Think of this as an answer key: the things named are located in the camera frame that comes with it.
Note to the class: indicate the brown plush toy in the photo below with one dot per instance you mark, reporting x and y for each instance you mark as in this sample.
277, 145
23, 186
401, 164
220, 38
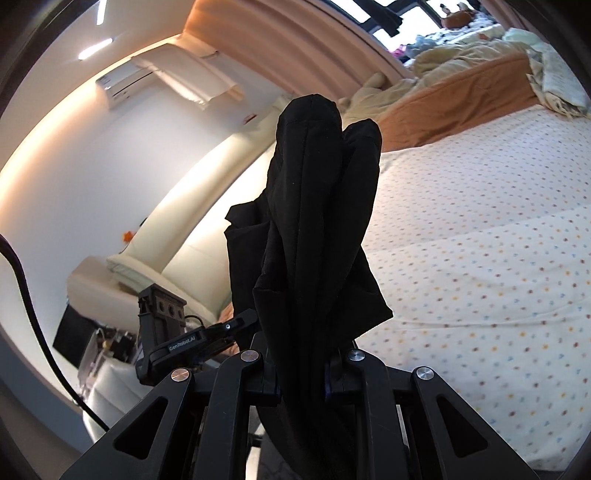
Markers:
457, 16

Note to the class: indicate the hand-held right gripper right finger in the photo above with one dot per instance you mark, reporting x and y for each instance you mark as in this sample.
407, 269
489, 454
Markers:
369, 401

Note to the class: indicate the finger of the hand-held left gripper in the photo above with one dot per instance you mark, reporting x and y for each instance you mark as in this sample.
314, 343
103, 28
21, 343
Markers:
228, 328

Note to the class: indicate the small orange object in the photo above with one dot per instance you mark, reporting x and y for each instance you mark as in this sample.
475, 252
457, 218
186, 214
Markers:
128, 236

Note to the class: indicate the black button shirt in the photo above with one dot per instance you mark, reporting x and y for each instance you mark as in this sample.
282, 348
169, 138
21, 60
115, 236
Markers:
314, 207

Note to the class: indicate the cream padded headboard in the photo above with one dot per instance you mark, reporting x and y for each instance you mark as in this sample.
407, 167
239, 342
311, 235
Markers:
184, 221

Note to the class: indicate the orange-brown blanket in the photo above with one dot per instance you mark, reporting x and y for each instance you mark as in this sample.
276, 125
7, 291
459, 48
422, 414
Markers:
461, 101

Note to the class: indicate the pile of colourful clothes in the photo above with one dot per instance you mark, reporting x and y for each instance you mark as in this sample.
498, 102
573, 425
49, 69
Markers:
418, 46

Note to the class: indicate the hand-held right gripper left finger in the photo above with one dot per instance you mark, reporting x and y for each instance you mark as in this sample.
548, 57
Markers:
231, 401

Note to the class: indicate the cream duvet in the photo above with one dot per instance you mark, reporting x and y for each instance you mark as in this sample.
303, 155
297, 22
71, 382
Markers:
471, 50

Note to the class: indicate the pink curtain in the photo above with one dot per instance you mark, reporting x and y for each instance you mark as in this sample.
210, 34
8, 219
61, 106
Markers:
295, 55

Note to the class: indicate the ceiling light strip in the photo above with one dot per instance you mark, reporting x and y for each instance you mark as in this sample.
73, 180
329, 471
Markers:
94, 48

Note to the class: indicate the floral white bed sheet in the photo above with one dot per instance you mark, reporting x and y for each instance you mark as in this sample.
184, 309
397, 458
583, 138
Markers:
485, 254

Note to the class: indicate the black box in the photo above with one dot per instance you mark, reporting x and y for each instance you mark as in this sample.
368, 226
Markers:
74, 337

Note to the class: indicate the crumpled cream cloth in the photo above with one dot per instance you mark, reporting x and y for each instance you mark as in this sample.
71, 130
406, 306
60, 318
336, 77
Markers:
561, 78

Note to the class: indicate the clear plastic container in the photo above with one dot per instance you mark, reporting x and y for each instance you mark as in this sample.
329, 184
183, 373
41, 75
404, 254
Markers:
108, 355

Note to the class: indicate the window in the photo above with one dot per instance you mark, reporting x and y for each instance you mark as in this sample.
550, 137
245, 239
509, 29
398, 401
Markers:
383, 14

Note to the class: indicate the white air conditioner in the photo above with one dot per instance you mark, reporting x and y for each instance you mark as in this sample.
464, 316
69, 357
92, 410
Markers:
124, 83

